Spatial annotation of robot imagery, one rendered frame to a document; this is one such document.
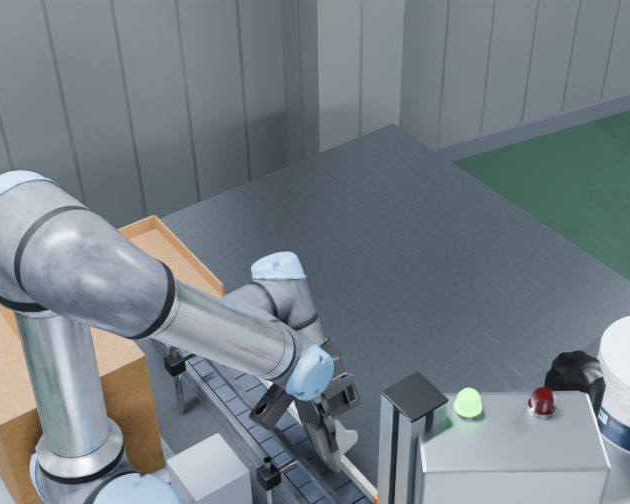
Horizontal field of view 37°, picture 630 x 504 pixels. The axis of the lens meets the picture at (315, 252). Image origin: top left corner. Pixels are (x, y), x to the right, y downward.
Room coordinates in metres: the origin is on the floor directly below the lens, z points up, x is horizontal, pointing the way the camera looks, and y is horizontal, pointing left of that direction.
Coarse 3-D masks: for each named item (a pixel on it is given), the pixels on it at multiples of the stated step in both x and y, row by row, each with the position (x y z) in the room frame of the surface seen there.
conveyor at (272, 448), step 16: (208, 368) 1.24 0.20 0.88; (208, 384) 1.20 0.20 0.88; (224, 384) 1.20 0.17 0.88; (240, 384) 1.20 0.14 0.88; (256, 384) 1.20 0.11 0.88; (224, 400) 1.16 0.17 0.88; (240, 400) 1.16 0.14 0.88; (256, 400) 1.16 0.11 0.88; (240, 416) 1.12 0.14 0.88; (288, 416) 1.12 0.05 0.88; (256, 432) 1.09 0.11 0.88; (288, 432) 1.08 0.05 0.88; (304, 432) 1.08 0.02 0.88; (272, 448) 1.05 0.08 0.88; (304, 448) 1.05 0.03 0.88; (320, 464) 1.01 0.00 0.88; (304, 480) 0.98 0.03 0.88; (336, 480) 0.98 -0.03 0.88; (304, 496) 0.95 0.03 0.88; (320, 496) 0.95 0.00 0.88; (352, 496) 0.95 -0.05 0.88
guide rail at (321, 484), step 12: (216, 372) 1.16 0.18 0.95; (228, 372) 1.15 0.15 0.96; (228, 384) 1.13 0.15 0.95; (240, 396) 1.10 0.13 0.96; (252, 408) 1.07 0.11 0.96; (276, 432) 1.02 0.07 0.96; (288, 444) 0.99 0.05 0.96; (300, 456) 0.97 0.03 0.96; (312, 468) 0.94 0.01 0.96; (312, 480) 0.93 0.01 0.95; (324, 480) 0.92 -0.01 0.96; (324, 492) 0.90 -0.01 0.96
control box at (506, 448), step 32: (448, 416) 0.60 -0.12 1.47; (480, 416) 0.60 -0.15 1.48; (512, 416) 0.60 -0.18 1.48; (576, 416) 0.59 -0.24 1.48; (448, 448) 0.56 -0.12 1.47; (480, 448) 0.56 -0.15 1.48; (512, 448) 0.56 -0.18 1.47; (544, 448) 0.56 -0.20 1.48; (576, 448) 0.56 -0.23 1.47; (416, 480) 0.56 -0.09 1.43; (448, 480) 0.53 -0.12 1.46; (480, 480) 0.53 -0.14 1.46; (512, 480) 0.53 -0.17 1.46; (544, 480) 0.53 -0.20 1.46; (576, 480) 0.53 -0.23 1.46
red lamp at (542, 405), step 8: (536, 392) 0.61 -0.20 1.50; (544, 392) 0.60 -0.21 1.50; (552, 392) 0.61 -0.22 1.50; (536, 400) 0.60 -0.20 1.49; (544, 400) 0.60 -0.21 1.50; (552, 400) 0.60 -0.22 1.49; (528, 408) 0.60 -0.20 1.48; (536, 408) 0.60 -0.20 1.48; (544, 408) 0.59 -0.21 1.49; (552, 408) 0.60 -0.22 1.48; (536, 416) 0.59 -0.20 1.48; (544, 416) 0.59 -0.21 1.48
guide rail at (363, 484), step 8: (264, 384) 1.18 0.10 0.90; (288, 408) 1.12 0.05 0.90; (296, 416) 1.10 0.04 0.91; (344, 456) 1.00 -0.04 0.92; (344, 464) 0.99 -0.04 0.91; (352, 464) 0.99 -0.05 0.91; (352, 472) 0.97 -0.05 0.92; (352, 480) 0.97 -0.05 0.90; (360, 480) 0.95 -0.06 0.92; (360, 488) 0.95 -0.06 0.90; (368, 488) 0.94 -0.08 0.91; (368, 496) 0.93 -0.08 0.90
